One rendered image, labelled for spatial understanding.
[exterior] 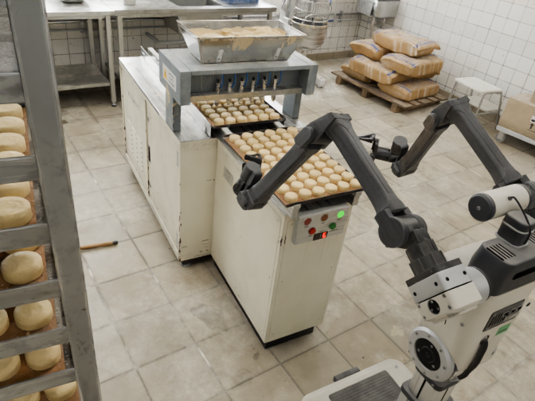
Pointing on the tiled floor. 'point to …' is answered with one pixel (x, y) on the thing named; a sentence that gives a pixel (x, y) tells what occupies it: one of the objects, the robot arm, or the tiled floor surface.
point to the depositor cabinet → (173, 161)
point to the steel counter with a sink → (102, 9)
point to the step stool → (480, 97)
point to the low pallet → (387, 94)
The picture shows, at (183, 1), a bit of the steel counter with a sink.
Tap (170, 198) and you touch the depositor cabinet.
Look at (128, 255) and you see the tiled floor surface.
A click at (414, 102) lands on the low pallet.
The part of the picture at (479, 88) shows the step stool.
